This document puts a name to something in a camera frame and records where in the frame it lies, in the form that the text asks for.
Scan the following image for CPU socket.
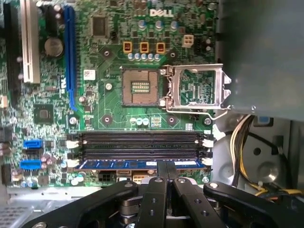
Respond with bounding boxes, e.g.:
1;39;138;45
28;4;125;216
120;66;162;108

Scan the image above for RAM stick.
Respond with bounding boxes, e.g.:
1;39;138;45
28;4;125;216
73;159;207;170

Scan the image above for wire locking lever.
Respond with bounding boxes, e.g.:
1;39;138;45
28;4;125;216
165;94;232;120

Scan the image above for power supply wire bundle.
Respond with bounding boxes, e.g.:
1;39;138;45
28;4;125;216
229;114;304;202

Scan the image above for white expansion slot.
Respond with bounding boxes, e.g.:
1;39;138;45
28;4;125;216
20;0;41;84

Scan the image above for silver coin cell battery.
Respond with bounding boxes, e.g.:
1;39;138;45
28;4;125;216
44;37;64;57

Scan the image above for black expansion slot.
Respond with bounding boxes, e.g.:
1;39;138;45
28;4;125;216
4;0;21;106

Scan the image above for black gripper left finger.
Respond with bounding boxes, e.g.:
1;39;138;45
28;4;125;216
22;161;169;228

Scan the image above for grey power supply unit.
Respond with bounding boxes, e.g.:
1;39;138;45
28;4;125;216
216;0;304;117

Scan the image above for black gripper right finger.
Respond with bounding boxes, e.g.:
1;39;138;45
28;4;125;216
167;161;304;228

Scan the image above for black open PC case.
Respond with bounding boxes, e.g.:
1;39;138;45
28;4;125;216
0;114;304;228

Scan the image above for metal socket cover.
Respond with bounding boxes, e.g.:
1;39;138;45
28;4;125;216
165;63;233;110

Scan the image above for blue expansion slot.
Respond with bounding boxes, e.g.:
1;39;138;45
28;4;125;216
63;4;79;112

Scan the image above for green Dell motherboard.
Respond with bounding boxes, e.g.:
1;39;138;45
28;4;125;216
0;0;220;188

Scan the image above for RAM slot with black clips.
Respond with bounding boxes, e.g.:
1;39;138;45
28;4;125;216
66;132;213;141
67;149;213;161

